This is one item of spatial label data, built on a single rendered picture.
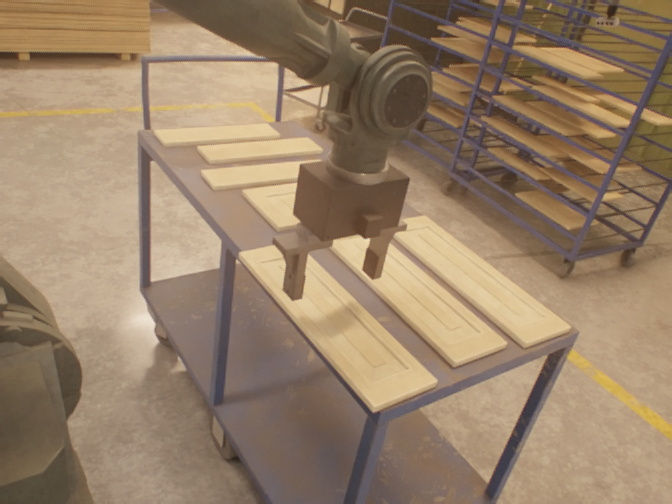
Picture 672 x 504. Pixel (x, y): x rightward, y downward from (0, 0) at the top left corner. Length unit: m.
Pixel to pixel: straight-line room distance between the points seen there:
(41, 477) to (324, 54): 0.84
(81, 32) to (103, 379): 4.62
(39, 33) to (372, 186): 5.71
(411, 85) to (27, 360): 0.88
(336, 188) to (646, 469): 2.30
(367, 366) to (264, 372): 1.08
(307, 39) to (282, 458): 1.49
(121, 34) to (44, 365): 5.92
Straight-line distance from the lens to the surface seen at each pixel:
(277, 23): 1.07
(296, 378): 2.46
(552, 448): 3.02
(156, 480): 2.50
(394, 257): 1.85
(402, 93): 1.20
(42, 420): 1.16
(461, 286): 1.80
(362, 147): 1.27
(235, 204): 2.03
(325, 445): 2.25
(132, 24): 7.01
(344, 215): 1.31
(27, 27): 6.79
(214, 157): 2.30
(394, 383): 1.40
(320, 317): 1.54
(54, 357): 1.29
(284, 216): 1.95
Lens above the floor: 2.00
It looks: 32 degrees down
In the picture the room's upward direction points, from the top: 11 degrees clockwise
